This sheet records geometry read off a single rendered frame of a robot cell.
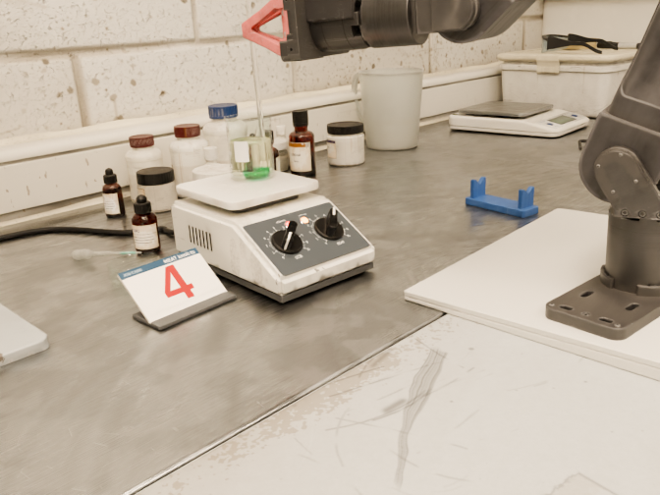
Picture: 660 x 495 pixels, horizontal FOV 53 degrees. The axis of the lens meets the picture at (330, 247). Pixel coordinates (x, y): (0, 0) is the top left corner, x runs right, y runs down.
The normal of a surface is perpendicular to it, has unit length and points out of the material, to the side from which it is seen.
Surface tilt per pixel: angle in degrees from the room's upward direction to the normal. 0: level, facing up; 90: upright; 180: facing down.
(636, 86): 78
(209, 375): 0
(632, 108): 90
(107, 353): 0
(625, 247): 92
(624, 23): 90
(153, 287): 40
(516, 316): 2
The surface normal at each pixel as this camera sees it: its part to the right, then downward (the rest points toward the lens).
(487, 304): -0.08, -0.94
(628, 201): -0.54, 0.32
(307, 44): 0.86, 0.08
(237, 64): 0.72, 0.20
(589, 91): -0.72, 0.31
